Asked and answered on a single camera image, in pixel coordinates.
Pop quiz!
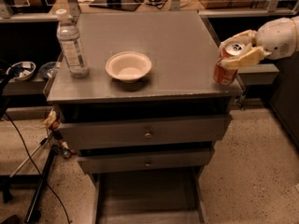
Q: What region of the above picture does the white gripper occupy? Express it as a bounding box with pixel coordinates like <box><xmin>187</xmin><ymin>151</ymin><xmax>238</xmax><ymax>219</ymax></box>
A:
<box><xmin>220</xmin><ymin>18</ymin><xmax>295</xmax><ymax>69</ymax></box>

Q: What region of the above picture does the red coke can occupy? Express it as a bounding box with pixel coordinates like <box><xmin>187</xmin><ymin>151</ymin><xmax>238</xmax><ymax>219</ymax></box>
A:
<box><xmin>213</xmin><ymin>41</ymin><xmax>245</xmax><ymax>85</ymax></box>

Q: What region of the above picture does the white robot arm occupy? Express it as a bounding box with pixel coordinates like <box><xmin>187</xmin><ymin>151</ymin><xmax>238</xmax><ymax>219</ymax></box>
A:
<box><xmin>220</xmin><ymin>16</ymin><xmax>299</xmax><ymax>70</ymax></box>

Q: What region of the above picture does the grey drawer cabinet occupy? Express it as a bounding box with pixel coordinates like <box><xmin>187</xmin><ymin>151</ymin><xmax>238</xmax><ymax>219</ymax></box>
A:
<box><xmin>46</xmin><ymin>10</ymin><xmax>243</xmax><ymax>224</ymax></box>

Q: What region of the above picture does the grey middle drawer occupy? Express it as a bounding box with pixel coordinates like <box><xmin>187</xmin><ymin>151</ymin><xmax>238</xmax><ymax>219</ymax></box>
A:
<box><xmin>78</xmin><ymin>148</ymin><xmax>214</xmax><ymax>174</ymax></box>

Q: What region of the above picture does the grey top drawer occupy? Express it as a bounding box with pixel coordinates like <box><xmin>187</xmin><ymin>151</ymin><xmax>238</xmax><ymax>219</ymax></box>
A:
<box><xmin>59</xmin><ymin>115</ymin><xmax>232</xmax><ymax>150</ymax></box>

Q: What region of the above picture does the grey open bottom drawer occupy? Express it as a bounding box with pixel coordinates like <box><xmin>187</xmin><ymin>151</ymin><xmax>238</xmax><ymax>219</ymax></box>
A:
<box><xmin>92</xmin><ymin>168</ymin><xmax>208</xmax><ymax>224</ymax></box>

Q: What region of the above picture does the grey side shelf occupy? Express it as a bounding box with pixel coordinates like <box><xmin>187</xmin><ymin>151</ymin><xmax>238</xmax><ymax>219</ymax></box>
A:
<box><xmin>238</xmin><ymin>63</ymin><xmax>279</xmax><ymax>86</ymax></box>

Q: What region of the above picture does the white paper bowl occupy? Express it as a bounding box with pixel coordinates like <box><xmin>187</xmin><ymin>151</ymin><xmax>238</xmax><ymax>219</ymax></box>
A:
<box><xmin>106</xmin><ymin>51</ymin><xmax>152</xmax><ymax>83</ymax></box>

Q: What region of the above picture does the black monitor stand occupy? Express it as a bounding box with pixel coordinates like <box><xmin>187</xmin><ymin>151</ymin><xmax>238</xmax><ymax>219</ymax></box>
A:
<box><xmin>89</xmin><ymin>0</ymin><xmax>143</xmax><ymax>11</ymax></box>

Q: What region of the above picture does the clear plastic water bottle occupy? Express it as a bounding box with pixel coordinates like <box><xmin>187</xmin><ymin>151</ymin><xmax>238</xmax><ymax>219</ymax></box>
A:
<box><xmin>56</xmin><ymin>9</ymin><xmax>89</xmax><ymax>77</ymax></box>

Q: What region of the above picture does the blue grey bowl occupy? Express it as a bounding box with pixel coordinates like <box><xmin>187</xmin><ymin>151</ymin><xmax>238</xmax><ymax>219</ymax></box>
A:
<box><xmin>38</xmin><ymin>62</ymin><xmax>60</xmax><ymax>80</ymax></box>

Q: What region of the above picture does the white bowl with items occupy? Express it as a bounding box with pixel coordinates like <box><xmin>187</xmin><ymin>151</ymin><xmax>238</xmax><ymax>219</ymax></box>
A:
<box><xmin>7</xmin><ymin>62</ymin><xmax>36</xmax><ymax>81</ymax></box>

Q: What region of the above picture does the black metal stand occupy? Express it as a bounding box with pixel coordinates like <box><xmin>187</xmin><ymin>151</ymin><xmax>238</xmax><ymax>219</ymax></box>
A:
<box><xmin>0</xmin><ymin>137</ymin><xmax>55</xmax><ymax>224</ymax></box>

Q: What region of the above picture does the black floor cable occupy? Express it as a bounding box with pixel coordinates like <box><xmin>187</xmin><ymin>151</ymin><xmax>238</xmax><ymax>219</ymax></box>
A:
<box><xmin>4</xmin><ymin>111</ymin><xmax>73</xmax><ymax>224</ymax></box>

